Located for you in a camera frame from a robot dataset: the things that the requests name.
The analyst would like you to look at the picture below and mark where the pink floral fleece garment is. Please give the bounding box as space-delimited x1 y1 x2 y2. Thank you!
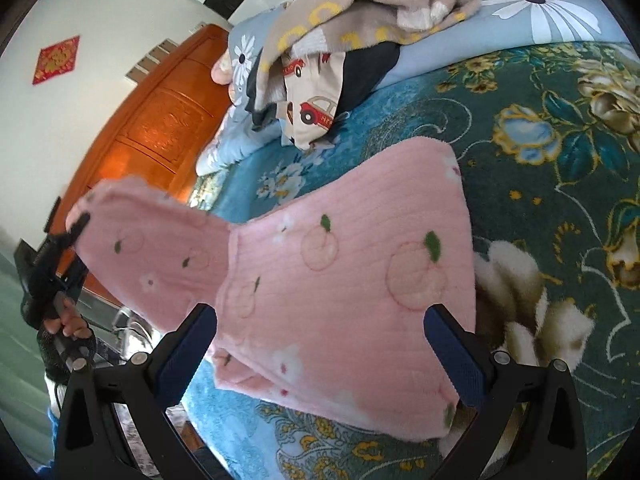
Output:
68 136 476 441

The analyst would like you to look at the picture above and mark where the person left hand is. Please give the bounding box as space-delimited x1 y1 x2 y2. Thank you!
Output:
21 292 96 391

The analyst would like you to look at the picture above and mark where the person blue clothing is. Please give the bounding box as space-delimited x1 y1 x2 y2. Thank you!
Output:
38 375 66 479

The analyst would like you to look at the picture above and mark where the orange wooden headboard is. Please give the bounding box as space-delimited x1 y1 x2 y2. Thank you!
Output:
60 23 237 306

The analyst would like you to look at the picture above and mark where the pink pillow roll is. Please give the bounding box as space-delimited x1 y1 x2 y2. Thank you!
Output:
210 50 233 86

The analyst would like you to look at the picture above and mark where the dark grey garment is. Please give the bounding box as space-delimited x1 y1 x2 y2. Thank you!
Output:
243 54 281 131

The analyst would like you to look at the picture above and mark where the beige car print garment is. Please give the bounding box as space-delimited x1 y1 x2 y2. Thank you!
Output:
277 52 346 151

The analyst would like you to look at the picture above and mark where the teal floral bed blanket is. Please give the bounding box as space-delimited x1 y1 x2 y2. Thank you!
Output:
190 42 639 479

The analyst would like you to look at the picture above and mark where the black garment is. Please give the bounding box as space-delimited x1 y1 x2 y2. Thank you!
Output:
336 41 400 114

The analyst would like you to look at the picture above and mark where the light blue daisy quilt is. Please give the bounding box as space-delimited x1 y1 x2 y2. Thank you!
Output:
195 0 626 176

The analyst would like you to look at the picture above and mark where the red fu wall decoration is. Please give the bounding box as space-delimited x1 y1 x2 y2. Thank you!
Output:
32 36 80 86

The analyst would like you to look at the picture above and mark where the wall switch panel row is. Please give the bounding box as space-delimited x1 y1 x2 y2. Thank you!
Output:
126 39 178 84

